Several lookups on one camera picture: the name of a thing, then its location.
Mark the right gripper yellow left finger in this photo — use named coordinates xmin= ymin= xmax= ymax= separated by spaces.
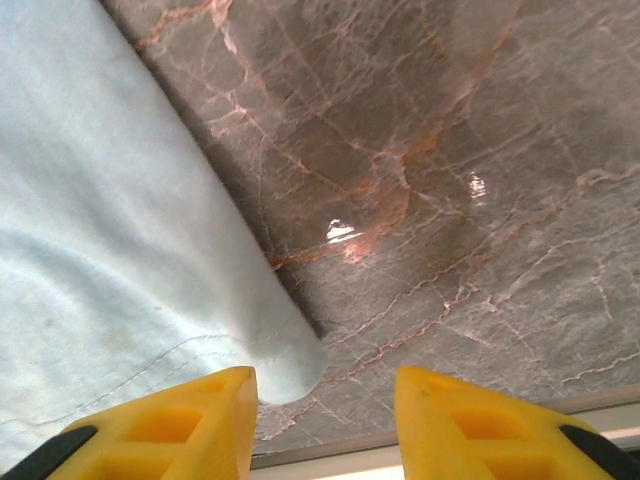
xmin=0 ymin=365 xmax=260 ymax=480

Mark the long aluminium base rail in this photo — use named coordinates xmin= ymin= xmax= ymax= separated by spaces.
xmin=249 ymin=384 xmax=640 ymax=480

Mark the light blue t-shirt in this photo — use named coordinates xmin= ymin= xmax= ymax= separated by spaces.
xmin=0 ymin=0 xmax=330 ymax=459

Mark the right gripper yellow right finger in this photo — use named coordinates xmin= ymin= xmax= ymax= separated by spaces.
xmin=393 ymin=365 xmax=640 ymax=480

